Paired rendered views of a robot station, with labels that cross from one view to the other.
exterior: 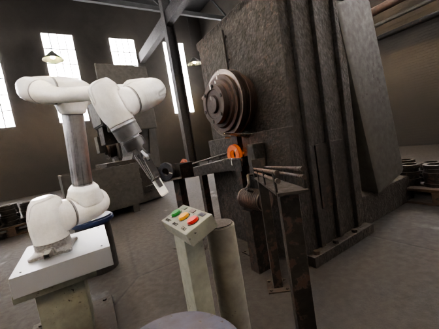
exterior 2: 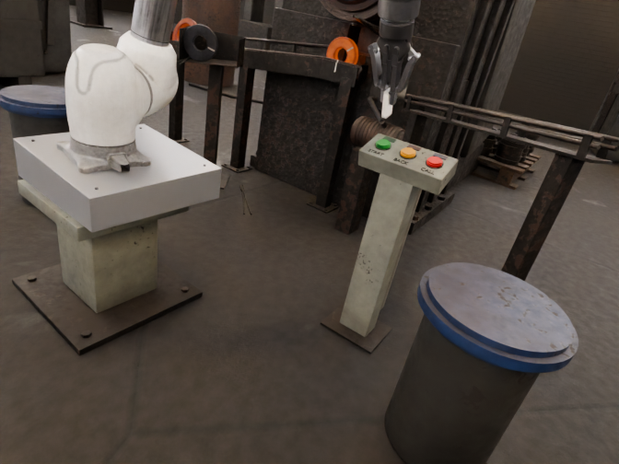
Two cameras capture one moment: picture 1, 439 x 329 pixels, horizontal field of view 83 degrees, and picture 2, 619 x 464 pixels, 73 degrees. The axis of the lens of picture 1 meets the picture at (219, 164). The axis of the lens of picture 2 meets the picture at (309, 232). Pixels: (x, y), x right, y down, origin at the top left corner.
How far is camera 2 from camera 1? 89 cm
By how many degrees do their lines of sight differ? 36
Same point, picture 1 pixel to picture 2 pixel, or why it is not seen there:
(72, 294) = (140, 234)
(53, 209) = (132, 81)
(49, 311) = (107, 256)
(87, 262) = (191, 189)
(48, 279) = (141, 207)
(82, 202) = (159, 78)
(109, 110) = not seen: outside the picture
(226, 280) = not seen: hidden behind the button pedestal
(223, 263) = not seen: hidden behind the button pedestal
